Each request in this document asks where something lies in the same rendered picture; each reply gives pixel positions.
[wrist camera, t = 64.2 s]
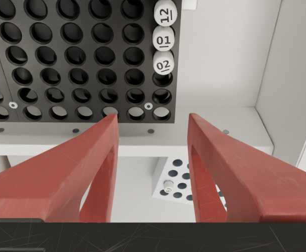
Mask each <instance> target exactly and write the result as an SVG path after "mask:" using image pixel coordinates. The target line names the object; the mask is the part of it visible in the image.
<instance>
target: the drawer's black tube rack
mask: <svg viewBox="0 0 306 252"><path fill-rule="evenodd" d="M0 106H1V107H3V108H5V109H6V110H7V111H8V115H1V114H0V122H18V123H19V122H23V123H98V122H99V121H100V120H102V119H103V118H105V117H106V116H107V115H106V114H105V113H104V111H103V109H104V108H106V107H113V108H115V109H116V110H117V111H118V114H117V123H146V124H148V123H149V110H150V109H152V107H153V105H152V104H151V103H149V0H0ZM29 106H33V107H36V108H38V109H39V110H40V112H41V115H33V114H31V113H29V111H28V109H27V107H29ZM53 107H62V108H64V109H65V110H66V113H67V114H66V115H63V116H60V115H57V114H55V113H54V111H53ZM79 107H87V108H89V109H91V111H92V114H91V115H89V116H84V115H82V114H80V113H79V111H78V108H79ZM132 107H138V108H141V109H142V110H143V114H142V115H140V116H133V115H131V114H130V113H129V109H130V108H132Z"/></svg>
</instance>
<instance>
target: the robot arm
mask: <svg viewBox="0 0 306 252"><path fill-rule="evenodd" d="M187 150H188V164H189V176H190V184H191V192H192V199H193V207H194V215H195V222H111V215H112V208H113V200H114V192H115V185H116V177H117V165H118V151H119V129H118V117H117V114H116V113H110V114H109V115H107V116H106V117H104V118H103V119H102V120H100V121H99V122H97V123H96V124H94V125H93V126H92V127H90V128H89V129H87V130H86V131H84V132H83V133H81V134H80V135H78V136H76V137H74V138H72V139H70V140H68V141H66V142H63V143H61V144H59V145H57V146H55V147H53V148H51V149H49V150H47V151H44V152H42V153H40V154H38V155H36V156H34V157H32V158H30V159H27V160H25V161H23V162H21V163H19V164H17V165H15V166H13V167H10V168H8V169H6V170H4V171H2V172H0V252H306V171H303V170H301V169H299V168H297V167H295V166H293V165H291V164H289V163H286V162H284V161H282V160H280V159H278V158H276V157H274V156H271V155H269V154H267V153H265V152H263V151H261V150H259V149H257V148H254V147H252V146H250V145H248V144H246V143H244V142H242V141H239V140H237V139H235V138H233V137H231V136H229V135H227V134H225V133H224V132H222V131H221V130H219V129H218V128H217V127H215V126H214V125H212V124H211V123H209V122H208V121H206V120H205V119H204V118H202V117H201V116H199V115H198V114H196V113H190V114H189V117H188V129H187ZM215 183H216V184H215ZM90 184H91V185H90ZM216 185H217V187H218V188H219V190H220V192H221V193H222V195H223V197H224V199H225V203H226V209H225V207H224V205H223V203H222V201H221V198H220V196H219V194H218V191H217V187H216ZM89 186H90V188H89V191H88V194H87V197H86V199H85V201H84V203H83V205H82V207H81V209H80V205H81V200H82V197H83V196H84V194H85V192H86V191H87V189H88V187H89Z"/></svg>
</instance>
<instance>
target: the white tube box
mask: <svg viewBox="0 0 306 252"><path fill-rule="evenodd" d="M166 180H171V181H172V182H173V192H171V193H167V192H165V191H164V182H165V181H166ZM215 185H216V183H215ZM216 189H217V192H218V194H219V197H220V199H221V201H222V203H223V205H224V207H225V209H226V210H227V207H226V202H225V198H224V196H223V195H222V193H221V191H220V190H219V188H218V186H217V185H216ZM151 197H152V198H153V197H154V198H157V199H162V200H167V201H173V202H178V203H183V204H189V205H194V204H193V196H192V188H191V181H190V172H189V157H182V156H160V157H159V160H158V162H157V165H156V168H155V170H154V173H153V175H152V178H151Z"/></svg>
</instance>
